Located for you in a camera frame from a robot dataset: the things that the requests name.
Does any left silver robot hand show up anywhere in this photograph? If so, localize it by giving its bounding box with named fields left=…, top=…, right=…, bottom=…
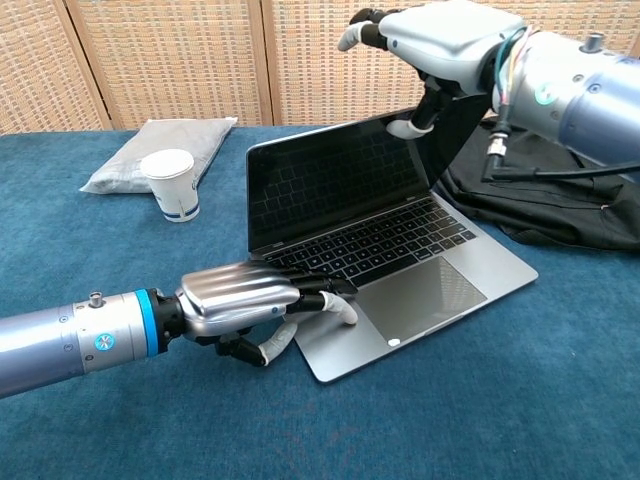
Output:
left=175, top=259, right=360, bottom=368

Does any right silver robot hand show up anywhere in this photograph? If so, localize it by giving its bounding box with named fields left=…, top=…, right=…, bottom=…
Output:
left=337, top=0, right=526, bottom=141

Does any silver laptop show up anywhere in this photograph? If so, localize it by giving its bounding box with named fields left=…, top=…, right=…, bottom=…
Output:
left=245, top=93, right=540, bottom=385

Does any white paper cup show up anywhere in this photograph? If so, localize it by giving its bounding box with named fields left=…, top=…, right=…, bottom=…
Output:
left=139, top=148, right=202, bottom=224

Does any blue table mat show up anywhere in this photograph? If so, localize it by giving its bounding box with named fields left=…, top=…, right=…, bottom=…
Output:
left=0, top=124, right=640, bottom=480

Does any grey plastic pouch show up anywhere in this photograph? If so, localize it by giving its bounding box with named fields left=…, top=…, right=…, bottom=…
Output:
left=79, top=116, right=239, bottom=196

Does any black backpack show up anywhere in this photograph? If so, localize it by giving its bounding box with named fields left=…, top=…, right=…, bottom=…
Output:
left=430, top=115, right=640, bottom=257

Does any bamboo folding screen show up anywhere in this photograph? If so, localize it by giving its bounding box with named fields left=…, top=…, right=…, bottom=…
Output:
left=0, top=0, right=640, bottom=135

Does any black arm cable with plug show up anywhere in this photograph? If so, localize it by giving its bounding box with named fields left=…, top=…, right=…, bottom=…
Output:
left=479, top=112, right=640, bottom=185

